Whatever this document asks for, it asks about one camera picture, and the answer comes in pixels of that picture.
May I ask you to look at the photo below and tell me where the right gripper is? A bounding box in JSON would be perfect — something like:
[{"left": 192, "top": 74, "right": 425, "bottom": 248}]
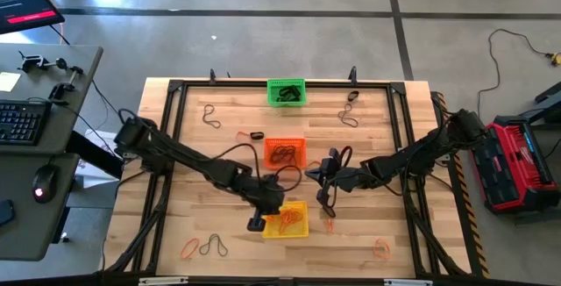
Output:
[{"left": 305, "top": 147, "right": 376, "bottom": 218}]

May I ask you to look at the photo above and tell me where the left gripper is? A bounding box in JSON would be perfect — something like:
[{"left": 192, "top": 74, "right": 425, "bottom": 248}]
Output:
[{"left": 245, "top": 178, "right": 286, "bottom": 232}]

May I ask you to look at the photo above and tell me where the green plastic basket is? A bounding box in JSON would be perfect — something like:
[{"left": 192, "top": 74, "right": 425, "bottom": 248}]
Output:
[{"left": 266, "top": 78, "right": 307, "bottom": 108}]

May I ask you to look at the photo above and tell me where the yellow plastic basket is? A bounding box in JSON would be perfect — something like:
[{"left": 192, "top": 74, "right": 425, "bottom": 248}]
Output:
[{"left": 261, "top": 200, "right": 310, "bottom": 240}]

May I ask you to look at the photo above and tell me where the orange plastic basket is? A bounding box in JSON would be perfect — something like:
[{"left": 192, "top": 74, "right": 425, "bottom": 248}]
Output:
[{"left": 263, "top": 137, "right": 308, "bottom": 171}]

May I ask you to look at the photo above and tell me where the silver hinge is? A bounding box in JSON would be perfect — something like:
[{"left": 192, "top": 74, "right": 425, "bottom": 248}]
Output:
[
  {"left": 383, "top": 278, "right": 434, "bottom": 286},
  {"left": 138, "top": 275, "right": 189, "bottom": 286}
]

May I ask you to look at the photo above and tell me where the black yellow hazard strip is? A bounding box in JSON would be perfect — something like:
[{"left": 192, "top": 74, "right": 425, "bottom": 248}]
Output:
[{"left": 431, "top": 91, "right": 491, "bottom": 278}]

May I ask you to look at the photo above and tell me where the white paper sheet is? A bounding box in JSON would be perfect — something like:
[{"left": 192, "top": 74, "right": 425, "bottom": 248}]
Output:
[{"left": 74, "top": 128, "right": 122, "bottom": 190}]

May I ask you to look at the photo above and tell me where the black desk leg beam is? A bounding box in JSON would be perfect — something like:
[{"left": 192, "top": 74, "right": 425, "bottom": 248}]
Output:
[{"left": 65, "top": 130, "right": 126, "bottom": 181}]

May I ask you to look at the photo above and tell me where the red and black toolbox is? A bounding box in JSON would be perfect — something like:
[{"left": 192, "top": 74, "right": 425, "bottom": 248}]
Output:
[{"left": 466, "top": 116, "right": 561, "bottom": 216}]

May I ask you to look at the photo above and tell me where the black computer mouse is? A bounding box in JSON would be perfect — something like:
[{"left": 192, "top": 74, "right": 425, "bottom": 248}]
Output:
[{"left": 32, "top": 164, "right": 60, "bottom": 204}]

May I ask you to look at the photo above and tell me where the black equipment stand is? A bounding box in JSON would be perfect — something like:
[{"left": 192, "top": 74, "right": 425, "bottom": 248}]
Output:
[{"left": 519, "top": 82, "right": 561, "bottom": 129}]

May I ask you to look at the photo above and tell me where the grey desk top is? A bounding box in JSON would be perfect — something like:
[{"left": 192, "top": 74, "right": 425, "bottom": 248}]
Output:
[
  {"left": 0, "top": 153, "right": 81, "bottom": 261},
  {"left": 0, "top": 43, "right": 105, "bottom": 155}
]

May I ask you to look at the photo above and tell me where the black desk clamp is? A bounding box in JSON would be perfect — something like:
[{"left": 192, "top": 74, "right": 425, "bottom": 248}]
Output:
[
  {"left": 47, "top": 65, "right": 85, "bottom": 105},
  {"left": 17, "top": 50, "right": 69, "bottom": 75}
]

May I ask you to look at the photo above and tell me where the black phone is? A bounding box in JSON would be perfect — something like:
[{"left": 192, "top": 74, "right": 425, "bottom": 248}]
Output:
[{"left": 0, "top": 198, "right": 17, "bottom": 226}]

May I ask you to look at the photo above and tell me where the black keyboard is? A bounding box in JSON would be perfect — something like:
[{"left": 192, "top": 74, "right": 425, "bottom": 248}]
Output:
[{"left": 0, "top": 99, "right": 53, "bottom": 146}]

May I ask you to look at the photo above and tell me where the white paper note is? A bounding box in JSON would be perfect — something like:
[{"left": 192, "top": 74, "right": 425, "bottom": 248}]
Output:
[{"left": 0, "top": 71, "right": 22, "bottom": 93}]

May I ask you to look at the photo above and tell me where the black aluminium table frame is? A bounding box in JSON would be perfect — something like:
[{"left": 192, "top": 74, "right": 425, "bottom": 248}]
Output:
[{"left": 96, "top": 78, "right": 472, "bottom": 286}]

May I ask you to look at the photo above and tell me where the black floor cable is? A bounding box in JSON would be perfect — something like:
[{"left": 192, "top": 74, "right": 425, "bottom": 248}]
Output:
[{"left": 476, "top": 28, "right": 551, "bottom": 129}]

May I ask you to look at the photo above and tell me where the black desk cable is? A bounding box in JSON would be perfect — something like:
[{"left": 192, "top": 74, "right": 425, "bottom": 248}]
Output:
[{"left": 48, "top": 23, "right": 128, "bottom": 123}]

